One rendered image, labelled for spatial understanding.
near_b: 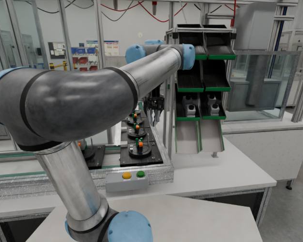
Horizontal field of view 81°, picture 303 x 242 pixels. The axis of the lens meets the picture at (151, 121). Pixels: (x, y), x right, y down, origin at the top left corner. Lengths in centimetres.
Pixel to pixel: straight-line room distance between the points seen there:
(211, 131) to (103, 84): 97
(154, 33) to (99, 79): 1138
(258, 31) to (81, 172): 185
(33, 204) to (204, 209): 81
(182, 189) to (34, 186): 74
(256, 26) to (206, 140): 121
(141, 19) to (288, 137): 1033
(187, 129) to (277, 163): 149
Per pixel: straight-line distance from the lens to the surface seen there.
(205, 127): 118
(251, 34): 197
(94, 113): 27
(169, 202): 96
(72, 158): 43
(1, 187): 117
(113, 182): 93
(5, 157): 142
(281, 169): 252
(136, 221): 57
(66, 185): 46
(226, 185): 112
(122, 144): 118
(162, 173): 101
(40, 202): 110
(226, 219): 95
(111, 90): 28
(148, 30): 1160
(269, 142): 221
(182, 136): 111
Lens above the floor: 154
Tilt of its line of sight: 21 degrees down
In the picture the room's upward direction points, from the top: straight up
